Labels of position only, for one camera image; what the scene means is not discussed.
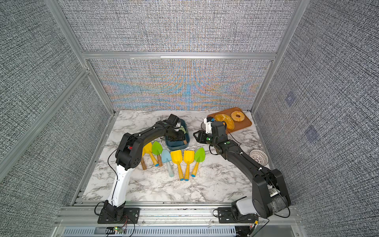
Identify green trowel yellow handle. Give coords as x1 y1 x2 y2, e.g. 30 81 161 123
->
191 148 206 177

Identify light blue shovel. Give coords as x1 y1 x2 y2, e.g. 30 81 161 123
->
161 150 174 177

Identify yellow handled tool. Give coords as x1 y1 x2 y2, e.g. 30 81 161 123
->
170 150 184 181

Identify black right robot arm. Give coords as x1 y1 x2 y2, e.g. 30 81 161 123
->
193 121 291 219

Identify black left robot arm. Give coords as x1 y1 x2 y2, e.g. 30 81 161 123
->
107 114 185 208

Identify teal plastic storage box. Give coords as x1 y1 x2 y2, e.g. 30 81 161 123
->
165 118 190 151

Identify oval bread loaf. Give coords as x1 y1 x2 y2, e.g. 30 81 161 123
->
214 114 235 130

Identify brown wooden cutting board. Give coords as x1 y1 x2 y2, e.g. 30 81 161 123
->
208 107 252 133

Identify glazed donut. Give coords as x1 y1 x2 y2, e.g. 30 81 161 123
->
231 111 245 122

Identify white lattice basket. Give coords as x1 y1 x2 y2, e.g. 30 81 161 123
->
249 149 268 166

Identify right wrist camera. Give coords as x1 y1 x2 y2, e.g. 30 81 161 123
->
203 117 215 134

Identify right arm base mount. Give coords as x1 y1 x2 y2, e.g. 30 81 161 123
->
217 207 259 224

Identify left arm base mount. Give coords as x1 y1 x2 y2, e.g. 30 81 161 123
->
97 207 140 224

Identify aluminium front rail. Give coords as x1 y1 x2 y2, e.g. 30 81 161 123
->
50 202 307 237

